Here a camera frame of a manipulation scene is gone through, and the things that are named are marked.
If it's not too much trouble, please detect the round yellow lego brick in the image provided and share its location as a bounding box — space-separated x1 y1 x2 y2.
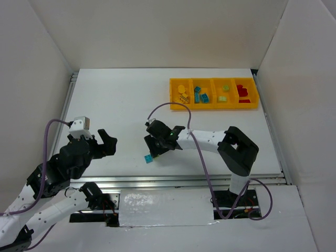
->
177 85 186 94

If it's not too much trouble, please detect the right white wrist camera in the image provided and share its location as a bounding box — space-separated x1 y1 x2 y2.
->
145 118 156 127

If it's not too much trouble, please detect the aluminium left rail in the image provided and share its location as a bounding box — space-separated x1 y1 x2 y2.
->
42 70 79 163

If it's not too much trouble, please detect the white foil covered panel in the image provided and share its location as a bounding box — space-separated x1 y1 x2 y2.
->
119 189 217 227

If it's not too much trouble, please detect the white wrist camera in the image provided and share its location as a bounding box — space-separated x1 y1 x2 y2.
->
145 118 156 127
69 116 92 140

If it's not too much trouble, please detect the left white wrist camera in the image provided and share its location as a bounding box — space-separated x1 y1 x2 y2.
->
69 116 92 140

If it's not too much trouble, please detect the aluminium front rail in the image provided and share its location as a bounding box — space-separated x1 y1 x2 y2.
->
70 173 287 190

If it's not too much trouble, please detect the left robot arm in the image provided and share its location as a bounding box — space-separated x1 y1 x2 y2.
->
1 129 117 251

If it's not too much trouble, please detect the yellow four-compartment bin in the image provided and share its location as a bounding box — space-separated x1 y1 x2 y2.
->
170 78 259 110

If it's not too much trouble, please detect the teal rounded lego brick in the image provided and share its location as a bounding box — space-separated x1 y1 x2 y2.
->
199 93 209 103

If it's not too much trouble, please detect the red flower lego brick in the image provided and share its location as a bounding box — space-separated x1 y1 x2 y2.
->
237 85 248 97

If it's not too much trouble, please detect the teal square lego plate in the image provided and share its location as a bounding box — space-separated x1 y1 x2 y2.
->
144 154 153 164

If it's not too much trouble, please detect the aluminium right rail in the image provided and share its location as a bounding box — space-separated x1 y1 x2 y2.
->
250 69 293 185

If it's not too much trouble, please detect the light green lego brick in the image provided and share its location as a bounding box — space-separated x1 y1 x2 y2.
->
217 96 227 103

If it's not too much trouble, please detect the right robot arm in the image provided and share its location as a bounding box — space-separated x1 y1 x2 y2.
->
144 119 259 195

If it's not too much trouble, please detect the yellow black striped lego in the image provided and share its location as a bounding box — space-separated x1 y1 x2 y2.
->
178 95 189 103

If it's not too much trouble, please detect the red arch lego brick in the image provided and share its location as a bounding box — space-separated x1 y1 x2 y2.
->
239 99 251 103

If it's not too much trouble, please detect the aluminium rail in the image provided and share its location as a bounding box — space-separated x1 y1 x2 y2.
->
250 69 293 185
70 173 287 190
42 70 79 163

